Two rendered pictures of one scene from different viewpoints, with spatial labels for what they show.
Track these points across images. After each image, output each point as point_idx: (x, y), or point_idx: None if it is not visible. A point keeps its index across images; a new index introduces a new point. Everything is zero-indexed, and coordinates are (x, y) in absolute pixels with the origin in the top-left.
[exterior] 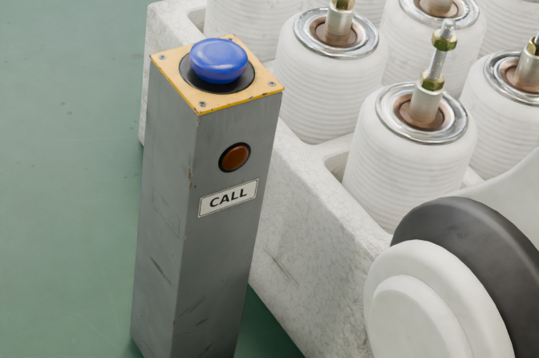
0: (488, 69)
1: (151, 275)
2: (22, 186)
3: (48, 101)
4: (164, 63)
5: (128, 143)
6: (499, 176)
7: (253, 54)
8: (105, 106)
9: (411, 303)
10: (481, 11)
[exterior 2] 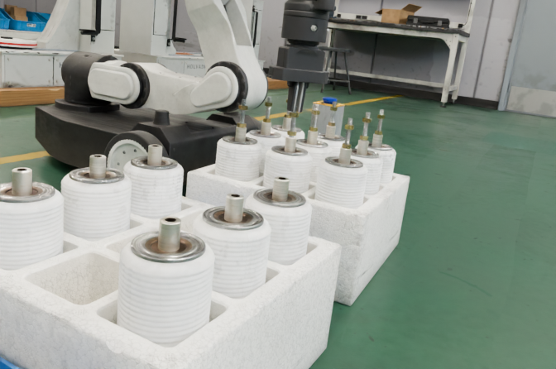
0: (278, 133)
1: None
2: (403, 227)
3: (441, 246)
4: (340, 103)
5: (399, 242)
6: (256, 58)
7: (327, 104)
8: (424, 250)
9: None
10: (296, 145)
